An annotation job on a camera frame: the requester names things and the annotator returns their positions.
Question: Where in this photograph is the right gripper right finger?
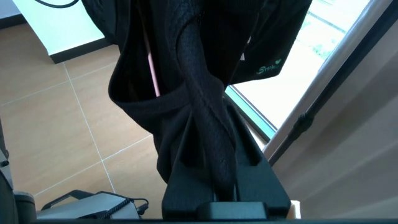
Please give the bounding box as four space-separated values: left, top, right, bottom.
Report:
231 105 292 218

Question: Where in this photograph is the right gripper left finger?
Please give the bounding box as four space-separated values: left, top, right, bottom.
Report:
161 116 216 220

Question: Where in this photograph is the black garment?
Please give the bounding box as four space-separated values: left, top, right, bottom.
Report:
80 0 268 202

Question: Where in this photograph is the pink clothes hanger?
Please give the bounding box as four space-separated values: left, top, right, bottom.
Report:
141 27 161 98

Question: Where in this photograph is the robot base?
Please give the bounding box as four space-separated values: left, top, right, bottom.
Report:
0 119 37 224

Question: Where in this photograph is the window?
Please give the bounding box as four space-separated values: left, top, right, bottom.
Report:
225 0 371 142

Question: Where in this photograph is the beige curtain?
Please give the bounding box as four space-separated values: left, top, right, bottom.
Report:
263 0 398 219

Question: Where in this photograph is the black cable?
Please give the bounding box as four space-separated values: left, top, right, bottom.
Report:
34 0 80 9

